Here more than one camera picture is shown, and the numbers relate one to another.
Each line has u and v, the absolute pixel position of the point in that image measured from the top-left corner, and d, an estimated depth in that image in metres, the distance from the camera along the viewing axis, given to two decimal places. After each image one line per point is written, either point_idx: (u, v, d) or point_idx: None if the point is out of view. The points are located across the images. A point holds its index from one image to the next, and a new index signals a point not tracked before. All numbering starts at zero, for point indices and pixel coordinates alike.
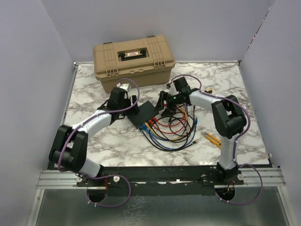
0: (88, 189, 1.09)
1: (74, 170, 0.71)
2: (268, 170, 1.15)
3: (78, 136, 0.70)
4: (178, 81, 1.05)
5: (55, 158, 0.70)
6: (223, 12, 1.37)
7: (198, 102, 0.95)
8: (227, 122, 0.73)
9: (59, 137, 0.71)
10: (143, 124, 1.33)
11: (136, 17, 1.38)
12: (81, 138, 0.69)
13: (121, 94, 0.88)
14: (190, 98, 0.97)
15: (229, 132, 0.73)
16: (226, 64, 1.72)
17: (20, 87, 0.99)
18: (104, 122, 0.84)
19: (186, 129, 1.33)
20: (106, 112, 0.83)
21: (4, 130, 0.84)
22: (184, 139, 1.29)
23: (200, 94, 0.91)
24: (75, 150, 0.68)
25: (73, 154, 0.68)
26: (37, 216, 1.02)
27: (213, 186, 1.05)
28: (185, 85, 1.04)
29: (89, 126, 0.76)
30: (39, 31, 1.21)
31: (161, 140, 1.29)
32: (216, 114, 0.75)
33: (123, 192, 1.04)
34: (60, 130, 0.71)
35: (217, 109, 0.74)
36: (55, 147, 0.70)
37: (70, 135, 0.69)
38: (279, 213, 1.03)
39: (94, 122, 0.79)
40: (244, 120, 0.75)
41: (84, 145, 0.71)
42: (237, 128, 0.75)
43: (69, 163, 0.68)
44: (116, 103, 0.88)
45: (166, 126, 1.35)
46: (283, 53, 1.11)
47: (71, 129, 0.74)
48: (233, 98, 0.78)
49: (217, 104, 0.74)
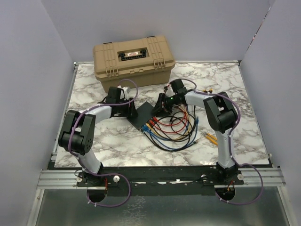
0: (88, 189, 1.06)
1: (83, 153, 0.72)
2: (268, 170, 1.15)
3: (87, 117, 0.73)
4: (175, 83, 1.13)
5: (64, 141, 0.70)
6: (223, 12, 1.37)
7: (193, 101, 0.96)
8: (218, 117, 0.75)
9: (67, 121, 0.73)
10: (144, 125, 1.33)
11: (135, 17, 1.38)
12: (91, 119, 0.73)
13: (118, 91, 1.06)
14: (185, 97, 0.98)
15: (221, 125, 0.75)
16: (226, 63, 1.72)
17: (20, 87, 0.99)
18: (105, 113, 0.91)
19: (187, 128, 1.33)
20: (107, 105, 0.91)
21: (4, 130, 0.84)
22: (186, 138, 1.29)
23: (195, 92, 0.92)
24: (84, 130, 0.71)
25: (83, 134, 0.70)
26: (37, 216, 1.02)
27: (213, 186, 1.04)
28: (181, 86, 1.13)
29: (94, 112, 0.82)
30: (39, 31, 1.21)
31: (162, 139, 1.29)
32: (208, 110, 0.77)
33: (123, 192, 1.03)
34: (69, 114, 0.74)
35: (209, 105, 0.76)
36: (64, 129, 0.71)
37: (79, 118, 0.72)
38: (279, 213, 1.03)
39: (98, 110, 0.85)
40: (235, 114, 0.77)
41: (93, 127, 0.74)
42: (229, 122, 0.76)
43: (79, 144, 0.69)
44: (114, 98, 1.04)
45: (167, 126, 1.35)
46: (283, 53, 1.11)
47: (78, 113, 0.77)
48: (224, 94, 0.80)
49: (209, 100, 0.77)
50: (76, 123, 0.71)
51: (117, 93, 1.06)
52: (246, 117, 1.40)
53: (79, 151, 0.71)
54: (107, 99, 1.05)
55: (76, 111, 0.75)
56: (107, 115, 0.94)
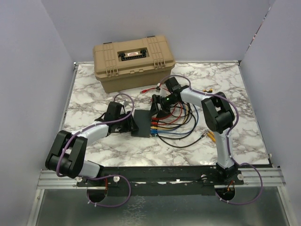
0: (88, 189, 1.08)
1: (72, 176, 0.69)
2: (268, 170, 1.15)
3: (78, 141, 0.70)
4: (170, 80, 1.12)
5: (52, 164, 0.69)
6: (223, 12, 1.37)
7: (188, 99, 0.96)
8: (216, 118, 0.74)
9: (58, 142, 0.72)
10: (152, 129, 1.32)
11: (135, 17, 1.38)
12: (81, 142, 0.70)
13: (118, 108, 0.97)
14: (181, 95, 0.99)
15: (218, 126, 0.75)
16: (226, 64, 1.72)
17: (20, 87, 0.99)
18: (102, 132, 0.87)
19: (185, 108, 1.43)
20: (104, 123, 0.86)
21: (3, 130, 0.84)
22: (190, 118, 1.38)
23: (191, 91, 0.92)
24: (73, 155, 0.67)
25: (71, 159, 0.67)
26: (37, 216, 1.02)
27: (213, 186, 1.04)
28: (176, 84, 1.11)
29: (87, 133, 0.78)
30: (39, 31, 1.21)
31: (173, 131, 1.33)
32: (206, 111, 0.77)
33: (123, 192, 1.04)
34: (60, 135, 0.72)
35: (206, 106, 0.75)
36: (53, 152, 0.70)
37: (70, 140, 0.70)
38: (279, 213, 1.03)
39: (92, 131, 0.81)
40: (233, 115, 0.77)
41: (84, 150, 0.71)
42: (226, 122, 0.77)
43: (67, 168, 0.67)
44: (114, 116, 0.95)
45: (170, 117, 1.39)
46: (283, 53, 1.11)
47: (70, 134, 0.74)
48: (221, 94, 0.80)
49: (206, 101, 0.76)
50: (67, 144, 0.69)
51: (117, 110, 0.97)
52: (246, 117, 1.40)
53: (67, 175, 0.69)
54: (106, 116, 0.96)
55: (67, 132, 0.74)
56: (105, 133, 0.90)
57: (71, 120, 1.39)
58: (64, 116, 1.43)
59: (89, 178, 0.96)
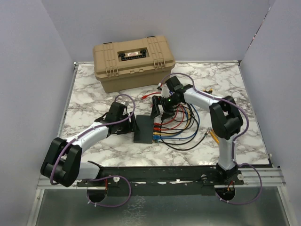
0: (88, 189, 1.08)
1: (65, 185, 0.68)
2: (268, 170, 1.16)
3: (72, 150, 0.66)
4: (170, 80, 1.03)
5: (47, 171, 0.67)
6: (223, 12, 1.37)
7: (192, 100, 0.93)
8: (225, 124, 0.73)
9: (52, 149, 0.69)
10: (154, 134, 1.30)
11: (135, 17, 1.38)
12: (75, 152, 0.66)
13: (121, 108, 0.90)
14: (185, 96, 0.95)
15: (227, 133, 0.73)
16: (226, 64, 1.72)
17: (20, 87, 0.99)
18: (101, 134, 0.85)
19: (187, 112, 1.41)
20: (103, 125, 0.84)
21: (3, 130, 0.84)
22: (192, 123, 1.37)
23: (196, 93, 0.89)
24: (67, 165, 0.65)
25: (66, 168, 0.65)
26: (36, 216, 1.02)
27: (213, 186, 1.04)
28: (178, 84, 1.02)
29: (83, 141, 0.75)
30: (39, 31, 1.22)
31: (176, 135, 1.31)
32: (214, 117, 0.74)
33: (123, 192, 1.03)
34: (54, 142, 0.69)
35: (215, 111, 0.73)
36: (48, 159, 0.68)
37: (65, 149, 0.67)
38: (279, 213, 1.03)
39: (89, 136, 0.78)
40: (241, 121, 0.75)
41: (78, 159, 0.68)
42: (234, 129, 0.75)
43: (61, 177, 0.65)
44: (115, 116, 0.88)
45: (172, 122, 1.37)
46: (283, 54, 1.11)
47: (65, 141, 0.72)
48: (230, 99, 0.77)
49: (215, 107, 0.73)
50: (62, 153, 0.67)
51: (120, 110, 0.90)
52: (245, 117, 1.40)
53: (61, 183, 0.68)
54: (108, 116, 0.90)
55: (63, 139, 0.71)
56: (104, 135, 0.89)
57: (71, 120, 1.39)
58: (64, 116, 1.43)
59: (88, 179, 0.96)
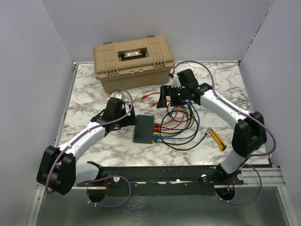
0: (88, 189, 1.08)
1: (62, 193, 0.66)
2: (268, 170, 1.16)
3: (65, 160, 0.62)
4: (185, 73, 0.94)
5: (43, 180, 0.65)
6: (223, 12, 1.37)
7: (209, 105, 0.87)
8: (249, 145, 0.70)
9: (45, 159, 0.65)
10: (154, 134, 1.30)
11: (135, 17, 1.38)
12: (68, 163, 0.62)
13: (118, 104, 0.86)
14: (201, 99, 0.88)
15: (249, 152, 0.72)
16: (226, 64, 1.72)
17: (19, 87, 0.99)
18: (97, 135, 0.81)
19: (187, 112, 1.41)
20: (99, 125, 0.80)
21: (3, 130, 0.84)
22: (192, 123, 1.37)
23: (218, 100, 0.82)
24: (61, 174, 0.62)
25: (61, 178, 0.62)
26: (36, 216, 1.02)
27: (213, 186, 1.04)
28: (191, 79, 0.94)
29: (77, 147, 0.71)
30: (39, 31, 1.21)
31: (176, 135, 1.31)
32: (239, 135, 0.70)
33: (123, 192, 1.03)
34: (46, 151, 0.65)
35: (242, 132, 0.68)
36: (43, 168, 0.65)
37: (59, 158, 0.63)
38: (279, 213, 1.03)
39: (83, 142, 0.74)
40: (265, 139, 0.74)
41: (73, 168, 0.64)
42: (257, 147, 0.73)
43: (57, 186, 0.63)
44: (113, 113, 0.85)
45: (172, 122, 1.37)
46: (283, 53, 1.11)
47: (58, 150, 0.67)
48: (257, 116, 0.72)
49: (243, 127, 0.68)
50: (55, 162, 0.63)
51: (117, 107, 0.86)
52: None
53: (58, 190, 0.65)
54: (105, 113, 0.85)
55: (55, 148, 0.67)
56: (102, 134, 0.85)
57: (71, 120, 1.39)
58: (64, 116, 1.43)
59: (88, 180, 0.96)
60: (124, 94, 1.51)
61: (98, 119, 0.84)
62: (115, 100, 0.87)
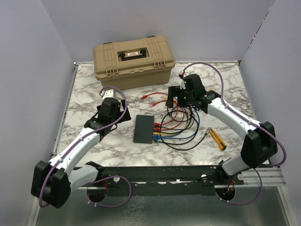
0: (88, 189, 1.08)
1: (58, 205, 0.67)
2: (268, 170, 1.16)
3: (57, 176, 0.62)
4: (192, 79, 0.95)
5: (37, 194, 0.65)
6: (223, 12, 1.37)
7: (217, 112, 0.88)
8: (260, 157, 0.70)
9: (36, 174, 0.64)
10: (154, 134, 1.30)
11: (135, 17, 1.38)
12: (60, 178, 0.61)
13: (112, 106, 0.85)
14: (208, 106, 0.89)
15: (259, 163, 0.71)
16: (226, 64, 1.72)
17: (20, 87, 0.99)
18: (91, 142, 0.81)
19: (187, 112, 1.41)
20: (92, 132, 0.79)
21: (4, 130, 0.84)
22: (192, 123, 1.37)
23: (225, 108, 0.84)
24: (54, 189, 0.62)
25: (55, 193, 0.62)
26: (37, 216, 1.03)
27: (213, 186, 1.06)
28: (198, 85, 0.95)
29: (69, 160, 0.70)
30: (39, 31, 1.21)
31: (176, 135, 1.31)
32: (250, 147, 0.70)
33: (123, 191, 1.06)
34: (36, 168, 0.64)
35: (253, 144, 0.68)
36: (35, 183, 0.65)
37: (50, 173, 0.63)
38: (279, 213, 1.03)
39: (75, 154, 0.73)
40: (275, 149, 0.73)
41: (65, 181, 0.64)
42: (266, 158, 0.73)
43: (51, 200, 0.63)
44: (107, 115, 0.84)
45: (172, 122, 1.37)
46: (283, 53, 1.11)
47: (49, 165, 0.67)
48: (269, 126, 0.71)
49: (254, 139, 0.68)
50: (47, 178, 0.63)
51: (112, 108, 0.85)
52: None
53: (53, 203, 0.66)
54: (99, 116, 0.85)
55: (46, 163, 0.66)
56: (97, 140, 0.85)
57: (71, 120, 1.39)
58: (64, 116, 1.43)
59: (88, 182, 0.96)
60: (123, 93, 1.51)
61: (92, 123, 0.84)
62: (109, 101, 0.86)
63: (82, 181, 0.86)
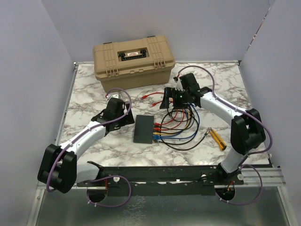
0: (88, 189, 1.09)
1: (64, 192, 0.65)
2: (268, 170, 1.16)
3: (67, 158, 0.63)
4: (186, 77, 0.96)
5: (43, 180, 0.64)
6: (223, 12, 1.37)
7: (209, 106, 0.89)
8: (246, 141, 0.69)
9: (46, 157, 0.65)
10: (154, 134, 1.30)
11: (135, 17, 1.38)
12: (70, 160, 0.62)
13: (118, 104, 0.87)
14: (201, 100, 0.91)
15: (247, 149, 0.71)
16: (226, 64, 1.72)
17: (20, 87, 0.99)
18: (98, 134, 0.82)
19: (187, 112, 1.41)
20: (99, 125, 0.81)
21: (3, 130, 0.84)
22: (192, 123, 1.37)
23: (216, 100, 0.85)
24: (63, 172, 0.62)
25: (63, 175, 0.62)
26: (37, 216, 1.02)
27: (213, 186, 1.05)
28: (193, 83, 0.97)
29: (79, 146, 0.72)
30: (39, 31, 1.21)
31: (176, 135, 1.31)
32: (236, 131, 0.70)
33: (123, 192, 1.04)
34: (48, 150, 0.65)
35: (238, 127, 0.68)
36: (43, 167, 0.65)
37: (59, 155, 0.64)
38: (280, 213, 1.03)
39: (83, 141, 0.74)
40: (263, 137, 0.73)
41: (74, 165, 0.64)
42: (254, 145, 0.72)
43: (58, 184, 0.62)
44: (113, 113, 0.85)
45: (172, 122, 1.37)
46: (283, 53, 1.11)
47: (59, 148, 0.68)
48: (254, 113, 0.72)
49: (239, 122, 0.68)
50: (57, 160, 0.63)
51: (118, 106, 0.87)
52: None
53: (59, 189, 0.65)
54: (105, 113, 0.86)
55: (57, 146, 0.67)
56: (102, 134, 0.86)
57: (71, 120, 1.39)
58: (64, 116, 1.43)
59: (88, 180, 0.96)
60: (123, 94, 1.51)
61: (98, 119, 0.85)
62: (116, 100, 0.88)
63: (80, 180, 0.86)
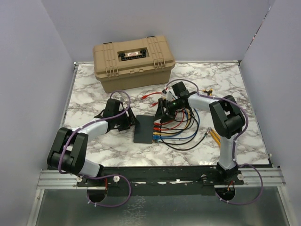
0: (88, 189, 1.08)
1: (74, 173, 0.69)
2: (268, 170, 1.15)
3: (79, 137, 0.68)
4: (177, 85, 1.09)
5: (53, 162, 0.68)
6: (223, 12, 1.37)
7: (197, 105, 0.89)
8: (225, 122, 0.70)
9: (58, 139, 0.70)
10: (155, 134, 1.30)
11: (135, 17, 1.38)
12: (82, 139, 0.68)
13: (116, 104, 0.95)
14: (188, 100, 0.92)
15: (228, 131, 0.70)
16: (226, 64, 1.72)
17: (19, 87, 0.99)
18: (101, 129, 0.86)
19: (187, 112, 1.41)
20: (103, 119, 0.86)
21: (3, 130, 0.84)
22: (192, 123, 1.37)
23: (199, 96, 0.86)
24: (75, 151, 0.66)
25: (74, 154, 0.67)
26: (37, 216, 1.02)
27: (213, 186, 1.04)
28: (183, 89, 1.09)
29: (87, 130, 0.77)
30: (39, 31, 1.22)
31: (176, 135, 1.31)
32: (214, 115, 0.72)
33: (123, 192, 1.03)
34: (61, 132, 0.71)
35: (214, 109, 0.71)
36: (54, 150, 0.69)
37: (70, 137, 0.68)
38: (279, 213, 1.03)
39: (92, 128, 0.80)
40: (243, 120, 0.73)
41: (85, 147, 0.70)
42: (236, 128, 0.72)
43: (69, 165, 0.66)
44: (112, 111, 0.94)
45: (172, 123, 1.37)
46: (283, 53, 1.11)
47: (70, 131, 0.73)
48: (230, 98, 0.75)
49: (215, 105, 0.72)
50: (68, 141, 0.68)
51: (115, 107, 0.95)
52: None
53: (69, 172, 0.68)
54: (105, 113, 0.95)
55: (68, 129, 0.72)
56: (104, 131, 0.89)
57: (71, 120, 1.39)
58: (64, 116, 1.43)
59: (89, 177, 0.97)
60: (123, 94, 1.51)
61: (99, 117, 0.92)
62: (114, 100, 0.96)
63: None
